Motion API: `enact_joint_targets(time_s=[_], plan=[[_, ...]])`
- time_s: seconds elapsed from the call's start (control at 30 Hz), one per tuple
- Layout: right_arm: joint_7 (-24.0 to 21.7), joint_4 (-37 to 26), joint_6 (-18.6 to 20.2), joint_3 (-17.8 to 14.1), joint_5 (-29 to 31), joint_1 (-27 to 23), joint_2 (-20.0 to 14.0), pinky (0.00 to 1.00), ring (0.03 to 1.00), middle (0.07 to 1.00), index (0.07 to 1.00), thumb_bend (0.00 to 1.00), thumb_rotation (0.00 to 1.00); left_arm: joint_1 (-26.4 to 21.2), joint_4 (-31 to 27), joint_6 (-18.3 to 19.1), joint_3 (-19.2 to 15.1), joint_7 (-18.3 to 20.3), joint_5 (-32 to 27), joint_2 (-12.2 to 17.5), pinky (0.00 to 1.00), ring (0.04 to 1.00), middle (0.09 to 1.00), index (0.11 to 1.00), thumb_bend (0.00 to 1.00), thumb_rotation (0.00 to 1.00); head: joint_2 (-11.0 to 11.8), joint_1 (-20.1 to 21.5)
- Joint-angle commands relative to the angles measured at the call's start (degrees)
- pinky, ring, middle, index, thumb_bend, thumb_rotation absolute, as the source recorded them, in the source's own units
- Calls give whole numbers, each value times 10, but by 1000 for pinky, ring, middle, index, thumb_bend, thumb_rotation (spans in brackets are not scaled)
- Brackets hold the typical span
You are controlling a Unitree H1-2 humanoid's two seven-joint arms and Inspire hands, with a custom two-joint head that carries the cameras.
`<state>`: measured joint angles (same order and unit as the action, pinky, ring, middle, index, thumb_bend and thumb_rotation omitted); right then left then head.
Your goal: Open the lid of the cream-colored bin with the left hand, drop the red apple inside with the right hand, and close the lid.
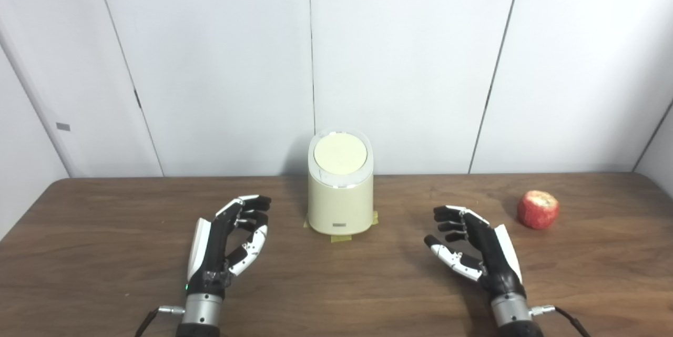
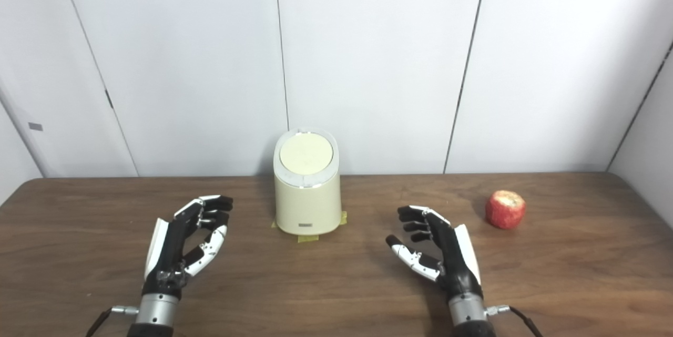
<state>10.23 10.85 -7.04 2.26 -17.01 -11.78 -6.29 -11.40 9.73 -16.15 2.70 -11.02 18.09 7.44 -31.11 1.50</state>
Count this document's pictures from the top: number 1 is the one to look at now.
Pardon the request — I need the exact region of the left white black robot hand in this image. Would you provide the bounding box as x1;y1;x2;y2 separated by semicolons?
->
187;195;272;298

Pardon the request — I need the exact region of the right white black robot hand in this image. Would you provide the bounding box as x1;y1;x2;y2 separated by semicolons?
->
424;205;526;301

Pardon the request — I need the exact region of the red apple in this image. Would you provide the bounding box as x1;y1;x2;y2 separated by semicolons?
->
517;190;559;230

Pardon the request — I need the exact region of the cream-colored bin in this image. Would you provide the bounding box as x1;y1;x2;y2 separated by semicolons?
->
308;129;374;236

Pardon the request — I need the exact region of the cream round bin lid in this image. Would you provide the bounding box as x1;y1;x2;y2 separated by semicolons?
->
314;133;368;175

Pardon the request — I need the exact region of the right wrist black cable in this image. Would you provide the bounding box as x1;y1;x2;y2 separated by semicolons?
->
530;304;592;337

